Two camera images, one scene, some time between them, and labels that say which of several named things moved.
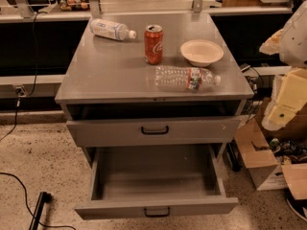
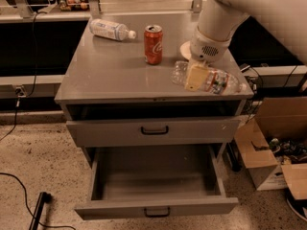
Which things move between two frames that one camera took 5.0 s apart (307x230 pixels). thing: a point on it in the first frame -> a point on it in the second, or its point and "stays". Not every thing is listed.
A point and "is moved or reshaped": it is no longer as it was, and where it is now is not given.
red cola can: x=153 y=44 stays
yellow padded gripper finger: x=289 y=96 -> x=197 y=74
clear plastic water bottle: x=190 y=79 is moved or reshaped
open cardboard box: x=276 y=159 stays
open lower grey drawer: x=154 y=180 stays
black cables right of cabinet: x=258 y=96 stays
